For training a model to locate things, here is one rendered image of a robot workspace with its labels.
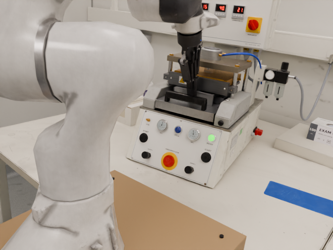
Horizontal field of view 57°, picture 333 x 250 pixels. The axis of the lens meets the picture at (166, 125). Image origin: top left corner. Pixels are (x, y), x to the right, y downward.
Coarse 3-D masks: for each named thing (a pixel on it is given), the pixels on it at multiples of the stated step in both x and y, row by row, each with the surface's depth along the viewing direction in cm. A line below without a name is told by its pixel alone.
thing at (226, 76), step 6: (180, 72) 113; (204, 72) 115; (210, 72) 115; (216, 72) 117; (222, 72) 118; (228, 72) 119; (210, 78) 108; (216, 78) 107; (222, 78) 108; (228, 78) 109; (240, 78) 115
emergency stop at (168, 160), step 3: (165, 156) 105; (168, 156) 104; (171, 156) 104; (165, 159) 105; (168, 159) 104; (171, 159) 104; (165, 162) 105; (168, 162) 104; (171, 162) 104; (165, 165) 105; (168, 165) 104; (171, 165) 104
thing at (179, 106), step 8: (176, 88) 111; (184, 88) 110; (200, 96) 108; (208, 96) 106; (160, 104) 108; (168, 104) 107; (176, 104) 105; (184, 104) 106; (192, 104) 107; (208, 104) 107; (216, 104) 109; (176, 112) 106; (184, 112) 105; (192, 112) 103; (200, 112) 102; (208, 112) 100; (216, 112) 101; (208, 120) 101
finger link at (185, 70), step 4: (184, 60) 94; (180, 64) 96; (184, 64) 95; (180, 68) 98; (184, 68) 97; (188, 68) 97; (184, 72) 98; (188, 72) 98; (184, 76) 100; (188, 76) 99; (188, 80) 100
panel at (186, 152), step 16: (144, 112) 112; (144, 128) 111; (208, 128) 101; (144, 144) 110; (160, 144) 107; (176, 144) 105; (192, 144) 103; (208, 144) 100; (144, 160) 109; (160, 160) 106; (176, 160) 104; (192, 160) 102; (192, 176) 101; (208, 176) 99
